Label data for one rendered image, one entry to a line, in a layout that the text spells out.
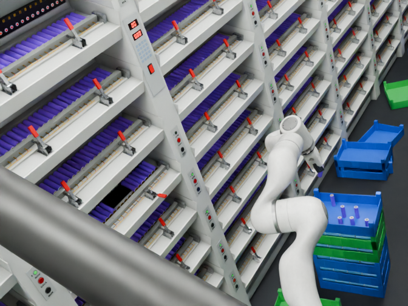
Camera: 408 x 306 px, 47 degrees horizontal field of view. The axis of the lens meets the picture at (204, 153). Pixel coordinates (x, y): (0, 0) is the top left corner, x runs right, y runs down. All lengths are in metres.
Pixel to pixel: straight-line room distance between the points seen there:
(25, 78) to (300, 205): 0.85
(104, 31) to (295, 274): 0.93
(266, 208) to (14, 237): 1.27
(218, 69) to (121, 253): 1.87
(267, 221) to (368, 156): 1.76
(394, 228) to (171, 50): 1.58
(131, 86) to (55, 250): 1.46
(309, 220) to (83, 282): 1.25
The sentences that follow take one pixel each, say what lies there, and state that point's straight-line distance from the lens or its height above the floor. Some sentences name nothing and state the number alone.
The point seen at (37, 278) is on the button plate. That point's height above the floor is 1.08.
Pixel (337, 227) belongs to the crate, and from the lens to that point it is 2.15.
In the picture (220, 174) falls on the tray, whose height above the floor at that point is 0.76.
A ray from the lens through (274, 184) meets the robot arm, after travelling 1.41.
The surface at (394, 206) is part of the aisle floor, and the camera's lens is 2.86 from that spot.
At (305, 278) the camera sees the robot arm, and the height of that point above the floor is 0.88.
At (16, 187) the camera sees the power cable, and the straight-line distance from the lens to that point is 0.18.
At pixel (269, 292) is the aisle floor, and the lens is 2.54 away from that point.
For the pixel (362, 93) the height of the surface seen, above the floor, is 0.17.
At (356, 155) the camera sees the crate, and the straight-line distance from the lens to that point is 3.13.
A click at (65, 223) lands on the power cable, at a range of 0.17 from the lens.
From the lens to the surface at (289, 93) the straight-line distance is 2.54.
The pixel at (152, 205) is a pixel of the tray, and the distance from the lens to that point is 1.72.
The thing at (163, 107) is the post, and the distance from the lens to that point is 1.71.
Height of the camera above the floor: 1.92
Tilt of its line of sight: 31 degrees down
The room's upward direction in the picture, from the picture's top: 20 degrees counter-clockwise
